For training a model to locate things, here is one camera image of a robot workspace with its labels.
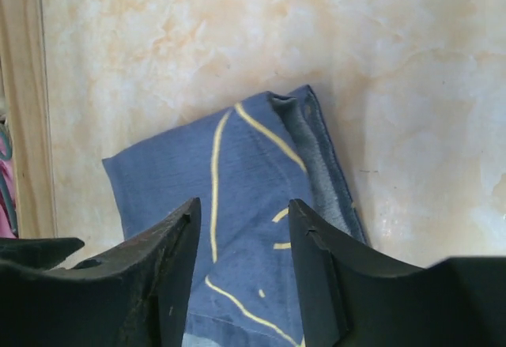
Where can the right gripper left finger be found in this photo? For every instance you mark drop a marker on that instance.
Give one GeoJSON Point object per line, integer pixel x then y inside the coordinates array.
{"type": "Point", "coordinates": [134, 294]}

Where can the grey hanger in tray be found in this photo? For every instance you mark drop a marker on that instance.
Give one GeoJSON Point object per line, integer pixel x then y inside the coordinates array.
{"type": "Point", "coordinates": [6, 138]}

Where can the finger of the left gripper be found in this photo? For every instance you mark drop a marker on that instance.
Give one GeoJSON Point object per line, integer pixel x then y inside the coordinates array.
{"type": "Point", "coordinates": [41, 254]}

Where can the wooden tray box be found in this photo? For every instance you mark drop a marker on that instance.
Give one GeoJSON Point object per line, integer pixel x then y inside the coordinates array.
{"type": "Point", "coordinates": [24, 79]}

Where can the light blue pillowcase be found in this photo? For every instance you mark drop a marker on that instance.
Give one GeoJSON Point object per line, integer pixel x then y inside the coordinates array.
{"type": "Point", "coordinates": [245, 164]}

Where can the pink garment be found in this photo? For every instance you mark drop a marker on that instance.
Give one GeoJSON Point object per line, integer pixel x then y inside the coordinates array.
{"type": "Point", "coordinates": [8, 197]}

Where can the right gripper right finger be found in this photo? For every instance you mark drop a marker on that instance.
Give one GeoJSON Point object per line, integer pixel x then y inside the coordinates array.
{"type": "Point", "coordinates": [353, 295]}

